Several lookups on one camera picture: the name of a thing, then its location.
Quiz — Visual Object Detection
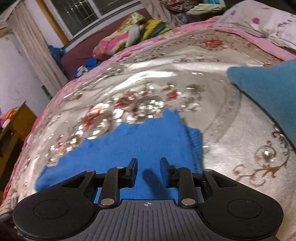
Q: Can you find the pink floral folded quilt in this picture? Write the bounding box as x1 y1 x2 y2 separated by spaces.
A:
92 12 145 61

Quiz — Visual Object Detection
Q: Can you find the beige curtain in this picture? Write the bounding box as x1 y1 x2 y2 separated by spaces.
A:
7 2 68 96

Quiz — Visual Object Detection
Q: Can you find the teal folded garment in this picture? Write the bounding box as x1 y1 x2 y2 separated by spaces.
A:
226 59 295 145

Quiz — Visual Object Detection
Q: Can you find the dark floral bundle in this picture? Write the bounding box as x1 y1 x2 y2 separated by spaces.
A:
160 0 199 13

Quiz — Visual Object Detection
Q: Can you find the silver floral bedspread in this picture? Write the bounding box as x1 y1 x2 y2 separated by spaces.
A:
1 17 295 240

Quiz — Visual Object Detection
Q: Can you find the wooden bedside cabinet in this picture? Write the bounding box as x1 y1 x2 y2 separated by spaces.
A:
1 102 37 177

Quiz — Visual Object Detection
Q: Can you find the yellow green folded clothes stack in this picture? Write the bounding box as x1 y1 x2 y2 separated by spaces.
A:
139 19 171 42

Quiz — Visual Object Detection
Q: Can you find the white floral pillow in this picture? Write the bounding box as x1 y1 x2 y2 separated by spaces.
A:
215 1 296 50

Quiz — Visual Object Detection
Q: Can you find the maroon sofa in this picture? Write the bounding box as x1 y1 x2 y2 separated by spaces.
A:
61 9 152 80

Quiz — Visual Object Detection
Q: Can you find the blue crumpled cloth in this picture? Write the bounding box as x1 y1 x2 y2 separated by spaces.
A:
73 57 102 78

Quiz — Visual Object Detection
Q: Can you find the light green folded cloth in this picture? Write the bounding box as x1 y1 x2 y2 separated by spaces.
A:
186 4 226 15

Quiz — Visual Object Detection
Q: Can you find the window with bars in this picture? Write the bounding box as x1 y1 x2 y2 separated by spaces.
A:
45 1 140 40

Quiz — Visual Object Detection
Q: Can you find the blue striped knit sweater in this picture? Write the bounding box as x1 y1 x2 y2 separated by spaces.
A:
35 109 203 200

